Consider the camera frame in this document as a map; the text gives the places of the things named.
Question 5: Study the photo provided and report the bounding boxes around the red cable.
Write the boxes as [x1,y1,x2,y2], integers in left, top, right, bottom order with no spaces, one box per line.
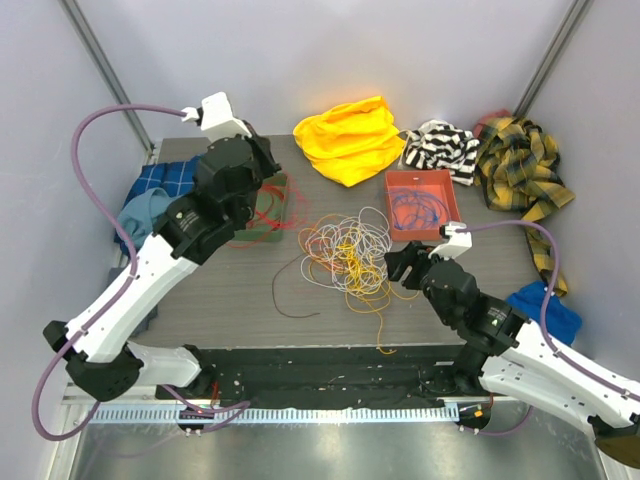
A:
[227,182,291,249]
[259,174,314,236]

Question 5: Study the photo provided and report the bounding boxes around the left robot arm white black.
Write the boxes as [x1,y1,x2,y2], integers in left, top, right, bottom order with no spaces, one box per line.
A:
[43,132,281,403]

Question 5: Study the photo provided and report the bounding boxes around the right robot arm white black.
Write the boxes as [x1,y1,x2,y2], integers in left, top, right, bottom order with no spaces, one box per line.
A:
[384,242,639,468]

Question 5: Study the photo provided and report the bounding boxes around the blue plaid cloth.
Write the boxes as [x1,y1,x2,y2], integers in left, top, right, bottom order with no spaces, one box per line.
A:
[113,155,201,261]

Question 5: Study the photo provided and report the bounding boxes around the orange-red plastic tray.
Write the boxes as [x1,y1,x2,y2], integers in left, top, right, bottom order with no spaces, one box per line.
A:
[383,170,461,242]

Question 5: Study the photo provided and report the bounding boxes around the green plastic tray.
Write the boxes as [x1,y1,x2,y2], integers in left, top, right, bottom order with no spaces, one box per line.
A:
[234,173,289,245]

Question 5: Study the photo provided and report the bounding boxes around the light blue cloth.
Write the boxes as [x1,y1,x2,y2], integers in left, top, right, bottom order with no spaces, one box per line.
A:
[117,187,172,250]

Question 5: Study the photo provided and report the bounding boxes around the bright blue cloth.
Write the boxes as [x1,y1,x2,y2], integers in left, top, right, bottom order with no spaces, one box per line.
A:
[506,281,582,346]

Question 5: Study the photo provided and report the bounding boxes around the black white striped cloth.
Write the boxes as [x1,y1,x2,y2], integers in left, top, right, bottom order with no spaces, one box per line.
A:
[399,119,480,186]

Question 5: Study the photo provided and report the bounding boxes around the yellow black plaid cloth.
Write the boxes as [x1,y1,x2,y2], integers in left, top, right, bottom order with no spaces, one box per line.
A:
[472,115,577,297]

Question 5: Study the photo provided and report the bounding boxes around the grey folded cloth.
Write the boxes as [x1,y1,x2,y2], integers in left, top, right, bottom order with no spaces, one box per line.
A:
[107,267,158,338]

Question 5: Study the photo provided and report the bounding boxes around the pink cloth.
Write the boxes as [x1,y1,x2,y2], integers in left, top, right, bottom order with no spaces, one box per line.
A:
[472,109,512,138]

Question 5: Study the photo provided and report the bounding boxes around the white cable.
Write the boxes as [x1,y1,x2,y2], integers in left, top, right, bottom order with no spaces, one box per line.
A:
[298,205,394,296]

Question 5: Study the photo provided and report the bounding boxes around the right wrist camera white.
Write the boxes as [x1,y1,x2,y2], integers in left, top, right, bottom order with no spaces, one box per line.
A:
[429,221,472,260]

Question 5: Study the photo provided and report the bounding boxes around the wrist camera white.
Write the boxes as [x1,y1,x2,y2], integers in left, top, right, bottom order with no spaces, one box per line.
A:
[182,92,252,143]
[429,221,472,260]

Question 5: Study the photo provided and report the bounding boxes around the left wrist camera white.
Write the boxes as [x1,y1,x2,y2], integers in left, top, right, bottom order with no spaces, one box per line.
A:
[182,92,252,143]

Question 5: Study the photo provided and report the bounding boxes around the dark brown cable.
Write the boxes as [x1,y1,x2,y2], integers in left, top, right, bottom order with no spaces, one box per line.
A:
[271,255,321,319]

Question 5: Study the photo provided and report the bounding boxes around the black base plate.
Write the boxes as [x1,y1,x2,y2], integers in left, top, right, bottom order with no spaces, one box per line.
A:
[180,345,488,410]

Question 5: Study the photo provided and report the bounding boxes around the white slotted cable duct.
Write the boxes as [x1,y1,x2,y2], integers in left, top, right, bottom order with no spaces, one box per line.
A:
[92,404,459,425]

